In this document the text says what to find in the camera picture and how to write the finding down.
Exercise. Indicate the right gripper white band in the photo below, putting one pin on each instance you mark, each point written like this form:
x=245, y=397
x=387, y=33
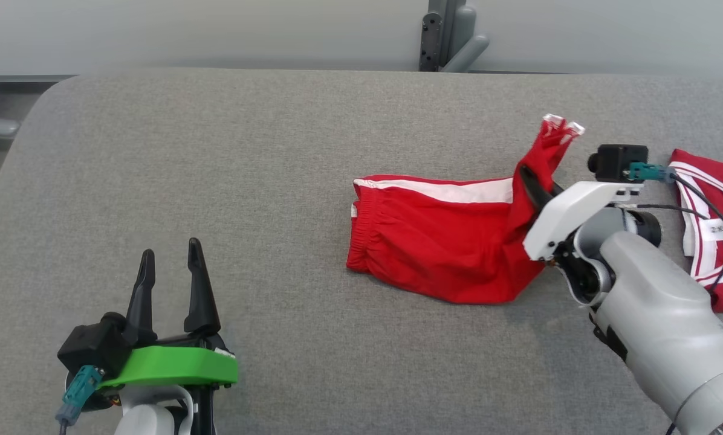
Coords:
x=564, y=211

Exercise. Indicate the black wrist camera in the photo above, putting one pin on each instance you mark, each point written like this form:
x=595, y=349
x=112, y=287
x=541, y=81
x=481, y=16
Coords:
x=92, y=347
x=618, y=162

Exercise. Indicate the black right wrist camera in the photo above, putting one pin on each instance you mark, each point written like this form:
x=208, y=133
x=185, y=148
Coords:
x=618, y=162

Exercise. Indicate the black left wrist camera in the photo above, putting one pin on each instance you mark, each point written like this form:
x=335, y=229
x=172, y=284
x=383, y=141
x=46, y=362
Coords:
x=92, y=347

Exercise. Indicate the grey metal stand post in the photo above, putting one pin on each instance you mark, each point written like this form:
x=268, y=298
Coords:
x=449, y=36

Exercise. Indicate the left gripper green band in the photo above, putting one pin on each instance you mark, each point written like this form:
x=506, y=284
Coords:
x=180, y=365

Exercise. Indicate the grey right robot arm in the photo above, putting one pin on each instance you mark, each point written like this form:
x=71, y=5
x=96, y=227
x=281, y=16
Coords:
x=658, y=320

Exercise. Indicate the red shorts white stripe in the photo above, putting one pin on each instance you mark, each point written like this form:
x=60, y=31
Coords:
x=434, y=241

